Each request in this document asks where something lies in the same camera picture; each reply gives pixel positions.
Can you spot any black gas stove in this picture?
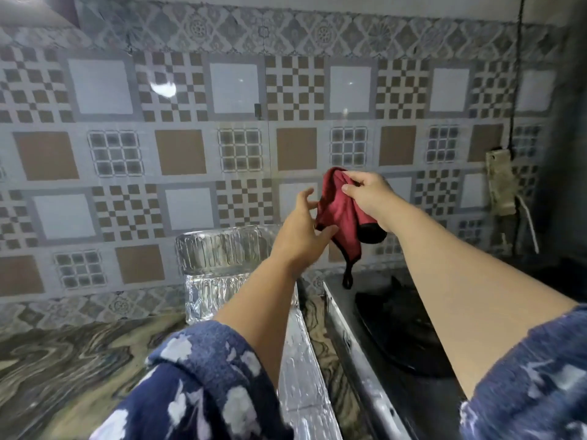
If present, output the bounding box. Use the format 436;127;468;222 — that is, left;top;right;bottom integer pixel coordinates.
322;256;587;440

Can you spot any aluminium foil splash guard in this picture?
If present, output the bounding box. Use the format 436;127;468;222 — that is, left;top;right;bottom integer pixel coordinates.
175;224;344;440

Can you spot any person's left hand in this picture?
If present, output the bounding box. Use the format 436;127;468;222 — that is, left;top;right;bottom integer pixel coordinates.
271;188;340;272

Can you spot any black hanging cable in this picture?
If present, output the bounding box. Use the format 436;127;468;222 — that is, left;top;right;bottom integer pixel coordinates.
506;0;526;152

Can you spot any blue floral right sleeve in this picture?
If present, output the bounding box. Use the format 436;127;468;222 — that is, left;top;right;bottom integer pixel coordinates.
459;303;587;440

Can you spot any beige wall socket board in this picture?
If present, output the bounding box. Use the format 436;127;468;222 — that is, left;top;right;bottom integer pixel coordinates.
485;148;520;217

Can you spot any white cable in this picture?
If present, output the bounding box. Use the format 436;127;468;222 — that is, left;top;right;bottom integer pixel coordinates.
515;194;542;255

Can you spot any person's left forearm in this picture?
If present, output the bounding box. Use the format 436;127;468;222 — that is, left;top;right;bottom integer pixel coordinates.
213;255;307;391

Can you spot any blue floral left sleeve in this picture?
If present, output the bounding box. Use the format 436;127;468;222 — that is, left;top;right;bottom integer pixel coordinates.
88;320;294;440

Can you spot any red cloth pot holder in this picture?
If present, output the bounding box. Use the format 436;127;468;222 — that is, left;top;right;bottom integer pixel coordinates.
314;167;389;290

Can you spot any person's right hand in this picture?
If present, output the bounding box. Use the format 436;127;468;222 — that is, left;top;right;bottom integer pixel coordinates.
341;171;407;233

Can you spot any blue floral sleeve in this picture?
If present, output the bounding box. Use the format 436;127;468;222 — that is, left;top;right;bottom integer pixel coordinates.
459;303;587;440
88;320;294;440

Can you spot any person's right forearm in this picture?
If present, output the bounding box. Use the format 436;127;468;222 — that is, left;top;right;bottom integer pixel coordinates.
380;210;579;401

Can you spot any black stove burner grate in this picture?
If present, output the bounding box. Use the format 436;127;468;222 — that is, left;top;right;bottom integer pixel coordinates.
354;276;456;379

